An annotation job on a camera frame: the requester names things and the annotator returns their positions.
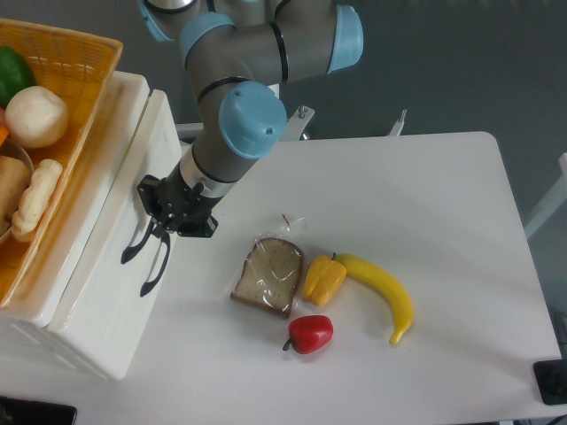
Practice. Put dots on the white drawer cabinet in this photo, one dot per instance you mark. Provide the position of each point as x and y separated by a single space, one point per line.
24 333

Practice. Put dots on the tan bread loaf toy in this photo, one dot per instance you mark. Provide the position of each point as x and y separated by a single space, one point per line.
15 177

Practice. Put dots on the yellow bell pepper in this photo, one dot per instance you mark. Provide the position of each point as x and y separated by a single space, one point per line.
325 277

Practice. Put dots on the black device right edge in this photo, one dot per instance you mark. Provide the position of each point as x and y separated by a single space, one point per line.
550 377

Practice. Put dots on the green bell pepper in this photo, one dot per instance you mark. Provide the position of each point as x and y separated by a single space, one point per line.
15 74

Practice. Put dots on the white lumpy dough toy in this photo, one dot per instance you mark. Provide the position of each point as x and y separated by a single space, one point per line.
34 200

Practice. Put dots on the black device bottom left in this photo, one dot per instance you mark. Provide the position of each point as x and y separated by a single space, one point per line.
29 412

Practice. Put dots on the bread slice in plastic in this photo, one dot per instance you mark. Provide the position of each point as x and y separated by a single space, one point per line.
272 270

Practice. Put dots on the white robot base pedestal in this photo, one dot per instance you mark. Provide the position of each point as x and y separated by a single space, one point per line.
301 121

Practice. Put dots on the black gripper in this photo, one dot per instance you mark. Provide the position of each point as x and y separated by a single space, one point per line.
182 202

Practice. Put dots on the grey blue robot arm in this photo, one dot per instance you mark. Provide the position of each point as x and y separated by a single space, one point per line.
233 68

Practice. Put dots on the white top drawer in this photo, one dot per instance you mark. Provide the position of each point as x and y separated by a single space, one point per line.
101 316

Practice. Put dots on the white round bun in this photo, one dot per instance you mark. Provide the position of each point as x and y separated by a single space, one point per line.
36 118

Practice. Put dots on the yellow banana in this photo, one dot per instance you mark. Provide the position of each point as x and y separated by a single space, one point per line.
388 287

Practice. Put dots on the white frame right edge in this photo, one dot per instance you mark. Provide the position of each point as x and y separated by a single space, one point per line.
552 200

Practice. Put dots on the red bell pepper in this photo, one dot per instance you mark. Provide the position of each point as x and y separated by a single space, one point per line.
308 334

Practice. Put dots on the orange wicker basket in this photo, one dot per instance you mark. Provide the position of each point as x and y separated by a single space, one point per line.
75 66

